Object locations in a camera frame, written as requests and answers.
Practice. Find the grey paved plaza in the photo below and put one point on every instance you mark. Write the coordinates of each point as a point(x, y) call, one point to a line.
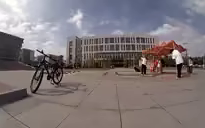
point(123, 100)

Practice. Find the white building with window grid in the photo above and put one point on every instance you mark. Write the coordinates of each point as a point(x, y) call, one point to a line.
point(113, 48)

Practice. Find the black bicycle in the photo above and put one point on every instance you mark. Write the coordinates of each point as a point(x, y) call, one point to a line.
point(43, 71)

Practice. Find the raised stone ledge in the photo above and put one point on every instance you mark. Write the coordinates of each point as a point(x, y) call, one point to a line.
point(6, 96)

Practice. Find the dark blocky building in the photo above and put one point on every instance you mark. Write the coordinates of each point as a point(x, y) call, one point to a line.
point(6, 46)

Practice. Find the person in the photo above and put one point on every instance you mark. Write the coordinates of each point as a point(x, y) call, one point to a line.
point(178, 61)
point(190, 65)
point(143, 65)

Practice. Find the grey building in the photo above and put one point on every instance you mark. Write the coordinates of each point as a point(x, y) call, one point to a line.
point(27, 55)

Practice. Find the red canopy stall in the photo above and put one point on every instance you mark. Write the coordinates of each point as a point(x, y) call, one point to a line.
point(163, 49)

